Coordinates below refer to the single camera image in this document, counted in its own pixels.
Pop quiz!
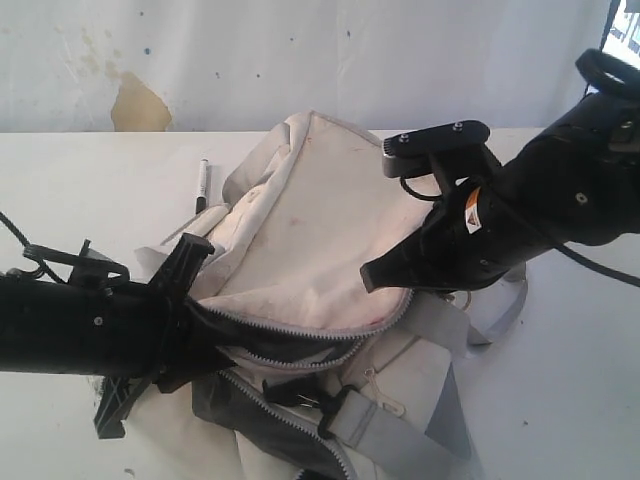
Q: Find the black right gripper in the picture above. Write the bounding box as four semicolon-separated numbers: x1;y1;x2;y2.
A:
360;154;530;293

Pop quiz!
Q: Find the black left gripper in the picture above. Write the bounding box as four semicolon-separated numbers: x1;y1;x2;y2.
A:
93;234;232;439

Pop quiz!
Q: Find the white canvas duffel bag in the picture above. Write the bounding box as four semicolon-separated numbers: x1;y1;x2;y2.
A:
134;109;531;480

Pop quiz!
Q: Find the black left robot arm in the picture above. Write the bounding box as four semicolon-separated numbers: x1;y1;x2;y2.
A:
1;216;234;440

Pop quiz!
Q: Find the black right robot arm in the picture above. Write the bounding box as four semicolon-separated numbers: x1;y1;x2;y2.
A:
360;49;639;293

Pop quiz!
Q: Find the white backdrop curtain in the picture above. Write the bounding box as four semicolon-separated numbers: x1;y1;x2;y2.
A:
1;1;609;132

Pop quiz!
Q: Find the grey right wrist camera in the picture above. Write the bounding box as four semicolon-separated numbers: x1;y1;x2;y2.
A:
382;120;490;178

